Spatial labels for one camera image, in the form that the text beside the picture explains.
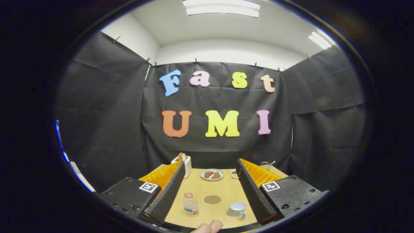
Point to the brown food piece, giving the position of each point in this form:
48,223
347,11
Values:
216,175
208,174

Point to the small white divided dish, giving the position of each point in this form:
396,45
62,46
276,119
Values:
234,174

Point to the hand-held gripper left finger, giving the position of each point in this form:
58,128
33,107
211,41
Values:
168,194

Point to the pale blue cup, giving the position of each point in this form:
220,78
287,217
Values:
237,207

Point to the black backdrop cloth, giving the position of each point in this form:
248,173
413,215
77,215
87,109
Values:
220,152

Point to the small ceiling light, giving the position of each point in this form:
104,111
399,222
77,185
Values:
319,40

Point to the wooden table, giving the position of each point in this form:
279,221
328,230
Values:
207,187

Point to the pale green plate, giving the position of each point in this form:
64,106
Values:
212,170

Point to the bread slice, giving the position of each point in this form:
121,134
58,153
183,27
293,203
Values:
181,157

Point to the clear plastic juice bottle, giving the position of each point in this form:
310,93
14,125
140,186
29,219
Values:
190,207

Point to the white toaster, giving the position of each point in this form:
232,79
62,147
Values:
188,169

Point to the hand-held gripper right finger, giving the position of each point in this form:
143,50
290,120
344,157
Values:
255,194

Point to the round brown coaster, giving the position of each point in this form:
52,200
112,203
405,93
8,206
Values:
212,199

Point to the long ceiling light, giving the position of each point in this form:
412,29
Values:
221,8

